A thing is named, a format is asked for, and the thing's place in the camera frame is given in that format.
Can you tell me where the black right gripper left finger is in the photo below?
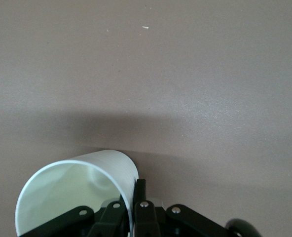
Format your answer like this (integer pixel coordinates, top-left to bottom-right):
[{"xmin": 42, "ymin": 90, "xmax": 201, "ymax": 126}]
[{"xmin": 19, "ymin": 196, "xmax": 131, "ymax": 237}]

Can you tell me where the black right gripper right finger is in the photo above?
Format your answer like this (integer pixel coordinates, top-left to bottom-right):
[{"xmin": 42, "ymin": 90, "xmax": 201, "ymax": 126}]
[{"xmin": 133, "ymin": 179, "xmax": 230, "ymax": 237}]

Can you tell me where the white plastic cup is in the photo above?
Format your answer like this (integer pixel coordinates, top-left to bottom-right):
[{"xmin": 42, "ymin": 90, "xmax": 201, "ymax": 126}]
[{"xmin": 14, "ymin": 149, "xmax": 140, "ymax": 237}]

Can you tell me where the brown table cover mat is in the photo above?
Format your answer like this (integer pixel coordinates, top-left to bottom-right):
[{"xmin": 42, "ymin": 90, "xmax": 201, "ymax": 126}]
[{"xmin": 0, "ymin": 0, "xmax": 292, "ymax": 237}]

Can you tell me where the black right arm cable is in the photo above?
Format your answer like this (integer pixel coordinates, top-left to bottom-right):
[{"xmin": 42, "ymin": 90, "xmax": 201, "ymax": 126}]
[{"xmin": 224, "ymin": 218, "xmax": 260, "ymax": 237}]

